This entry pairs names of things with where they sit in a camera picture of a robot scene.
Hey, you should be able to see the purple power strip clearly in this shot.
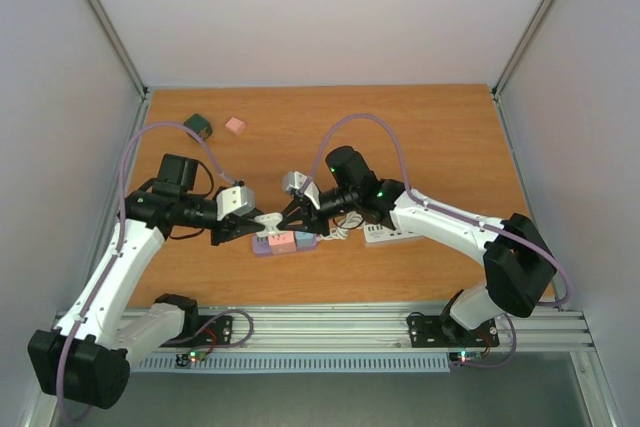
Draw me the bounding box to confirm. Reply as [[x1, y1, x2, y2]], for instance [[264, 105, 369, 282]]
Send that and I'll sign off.
[[251, 232, 318, 257]]

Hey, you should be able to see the green cube plug adapter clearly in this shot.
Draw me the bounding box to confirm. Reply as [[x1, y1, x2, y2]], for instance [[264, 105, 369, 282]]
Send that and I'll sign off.
[[183, 113, 213, 140]]

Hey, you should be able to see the pink charger plug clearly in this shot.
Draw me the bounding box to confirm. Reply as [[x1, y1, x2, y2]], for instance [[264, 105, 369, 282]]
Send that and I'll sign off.
[[225, 117, 246, 135]]

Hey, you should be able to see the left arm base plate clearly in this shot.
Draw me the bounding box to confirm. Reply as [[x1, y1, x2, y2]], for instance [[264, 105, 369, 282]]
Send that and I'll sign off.
[[162, 314, 234, 349]]

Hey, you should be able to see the pink cube socket adapter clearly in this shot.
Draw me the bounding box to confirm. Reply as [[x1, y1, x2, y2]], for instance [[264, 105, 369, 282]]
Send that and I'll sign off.
[[268, 231, 297, 255]]

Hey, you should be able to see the white travel adapter plug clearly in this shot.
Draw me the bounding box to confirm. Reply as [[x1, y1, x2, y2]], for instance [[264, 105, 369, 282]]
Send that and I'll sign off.
[[253, 212, 283, 237]]

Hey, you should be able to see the blue slotted cable duct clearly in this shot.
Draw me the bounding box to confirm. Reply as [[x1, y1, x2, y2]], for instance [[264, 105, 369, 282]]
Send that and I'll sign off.
[[133, 352, 450, 375]]

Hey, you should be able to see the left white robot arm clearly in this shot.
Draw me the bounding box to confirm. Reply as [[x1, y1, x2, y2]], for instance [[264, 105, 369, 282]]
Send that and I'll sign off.
[[27, 154, 262, 409]]

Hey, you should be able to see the aluminium rail frame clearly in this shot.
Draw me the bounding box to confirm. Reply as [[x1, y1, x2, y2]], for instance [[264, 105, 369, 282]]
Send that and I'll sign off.
[[121, 302, 619, 426]]

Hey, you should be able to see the frame post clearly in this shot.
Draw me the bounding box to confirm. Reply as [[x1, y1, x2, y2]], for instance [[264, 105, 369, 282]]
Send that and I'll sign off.
[[491, 0, 557, 101], [85, 0, 148, 99]]

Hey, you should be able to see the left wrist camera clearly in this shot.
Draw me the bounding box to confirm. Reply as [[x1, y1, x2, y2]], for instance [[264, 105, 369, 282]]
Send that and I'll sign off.
[[215, 185, 255, 221]]

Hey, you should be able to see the right frame post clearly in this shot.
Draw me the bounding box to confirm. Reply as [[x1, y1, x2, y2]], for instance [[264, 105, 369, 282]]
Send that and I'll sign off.
[[491, 0, 557, 101]]

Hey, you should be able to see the blue charger plug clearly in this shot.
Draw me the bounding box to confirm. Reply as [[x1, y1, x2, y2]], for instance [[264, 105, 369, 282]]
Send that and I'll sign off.
[[294, 231, 317, 250]]

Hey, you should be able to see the left frame post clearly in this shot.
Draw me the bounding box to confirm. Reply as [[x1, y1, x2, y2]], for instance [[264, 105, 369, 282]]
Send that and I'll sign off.
[[85, 0, 148, 99]]

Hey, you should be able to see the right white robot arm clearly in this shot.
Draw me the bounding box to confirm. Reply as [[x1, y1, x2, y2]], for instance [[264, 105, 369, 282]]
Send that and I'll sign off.
[[278, 146, 557, 344]]

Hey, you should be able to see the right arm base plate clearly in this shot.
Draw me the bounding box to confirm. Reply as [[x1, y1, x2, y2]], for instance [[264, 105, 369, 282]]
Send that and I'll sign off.
[[406, 312, 500, 348]]

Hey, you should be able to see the white power strip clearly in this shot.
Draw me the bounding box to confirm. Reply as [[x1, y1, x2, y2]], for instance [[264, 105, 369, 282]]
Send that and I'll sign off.
[[362, 224, 422, 247]]

